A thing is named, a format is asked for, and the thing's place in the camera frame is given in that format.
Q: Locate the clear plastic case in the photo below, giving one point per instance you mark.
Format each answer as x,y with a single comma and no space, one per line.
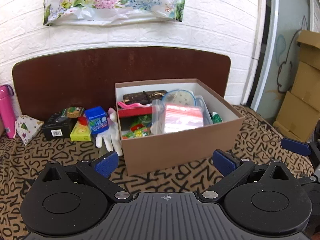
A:
206,115

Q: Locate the dark brown wooden board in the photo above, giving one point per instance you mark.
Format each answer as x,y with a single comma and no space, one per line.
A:
46,85

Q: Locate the red tape roll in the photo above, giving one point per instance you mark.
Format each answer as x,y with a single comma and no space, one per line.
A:
82,120

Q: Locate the brown monogram phone case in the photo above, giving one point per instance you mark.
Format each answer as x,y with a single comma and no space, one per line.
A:
144,97

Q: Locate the round blue-rimmed plastic container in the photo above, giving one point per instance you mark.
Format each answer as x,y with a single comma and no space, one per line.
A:
180,97

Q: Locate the clear ziplock bag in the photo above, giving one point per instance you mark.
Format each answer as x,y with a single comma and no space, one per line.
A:
170,117

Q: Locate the floral drawstring pouch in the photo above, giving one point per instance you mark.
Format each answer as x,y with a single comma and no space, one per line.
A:
27,127

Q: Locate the green small packet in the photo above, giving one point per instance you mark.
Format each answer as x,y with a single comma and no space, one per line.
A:
215,117

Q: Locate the patterned letter table cloth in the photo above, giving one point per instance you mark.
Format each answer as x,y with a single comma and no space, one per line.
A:
21,164

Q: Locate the pink thermos bottle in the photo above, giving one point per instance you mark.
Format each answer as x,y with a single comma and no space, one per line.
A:
7,112

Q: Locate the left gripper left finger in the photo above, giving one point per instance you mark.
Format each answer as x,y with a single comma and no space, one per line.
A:
106,164

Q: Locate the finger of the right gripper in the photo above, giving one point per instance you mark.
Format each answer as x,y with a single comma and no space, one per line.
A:
296,146

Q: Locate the blue gum box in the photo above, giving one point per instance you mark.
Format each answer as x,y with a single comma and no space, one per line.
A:
97,120

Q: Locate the floral plastic bag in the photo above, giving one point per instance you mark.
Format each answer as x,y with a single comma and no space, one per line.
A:
111,12

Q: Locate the packaged cookies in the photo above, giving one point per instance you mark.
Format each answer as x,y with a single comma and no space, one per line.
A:
72,112

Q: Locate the pink sock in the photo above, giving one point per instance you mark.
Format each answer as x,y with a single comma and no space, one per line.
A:
123,105

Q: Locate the green cracker snack packet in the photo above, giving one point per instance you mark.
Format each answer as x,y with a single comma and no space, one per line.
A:
141,132

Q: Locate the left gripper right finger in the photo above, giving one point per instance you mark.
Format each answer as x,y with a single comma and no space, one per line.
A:
225,162

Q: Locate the yellow-green small box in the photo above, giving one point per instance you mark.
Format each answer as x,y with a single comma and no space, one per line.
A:
80,133

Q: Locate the black product box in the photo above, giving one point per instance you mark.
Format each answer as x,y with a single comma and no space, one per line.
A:
57,126

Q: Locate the red flat box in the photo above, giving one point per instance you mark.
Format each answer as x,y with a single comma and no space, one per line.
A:
125,113

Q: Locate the cardboard boxes stack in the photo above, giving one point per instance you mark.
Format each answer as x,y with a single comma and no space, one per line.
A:
299,113

